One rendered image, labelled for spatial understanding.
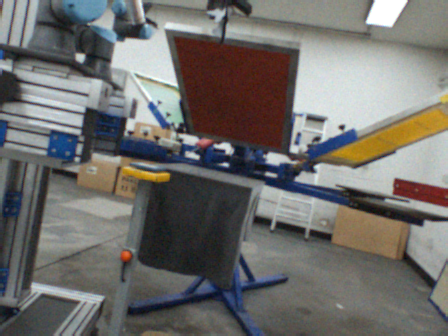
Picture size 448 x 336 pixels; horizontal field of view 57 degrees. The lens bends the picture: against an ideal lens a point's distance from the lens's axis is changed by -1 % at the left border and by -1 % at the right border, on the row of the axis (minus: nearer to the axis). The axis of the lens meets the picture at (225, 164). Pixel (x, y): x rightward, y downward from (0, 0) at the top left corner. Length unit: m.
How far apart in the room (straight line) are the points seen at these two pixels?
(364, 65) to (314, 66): 0.71
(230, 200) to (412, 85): 5.10
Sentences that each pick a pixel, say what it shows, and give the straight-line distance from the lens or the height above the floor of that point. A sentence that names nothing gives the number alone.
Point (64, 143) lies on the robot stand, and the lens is 1.42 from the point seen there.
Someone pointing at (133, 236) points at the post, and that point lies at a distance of 1.50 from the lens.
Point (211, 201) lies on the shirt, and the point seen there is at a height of 0.86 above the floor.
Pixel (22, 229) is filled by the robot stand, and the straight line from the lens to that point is 1.73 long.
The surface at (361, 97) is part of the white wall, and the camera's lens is 6.38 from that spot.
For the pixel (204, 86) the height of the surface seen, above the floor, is 1.35.
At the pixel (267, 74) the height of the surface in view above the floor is 1.43.
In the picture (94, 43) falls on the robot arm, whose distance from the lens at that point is 1.91.
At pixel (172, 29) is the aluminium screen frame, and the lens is 1.85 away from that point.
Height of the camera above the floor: 1.10
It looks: 3 degrees down
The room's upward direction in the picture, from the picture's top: 12 degrees clockwise
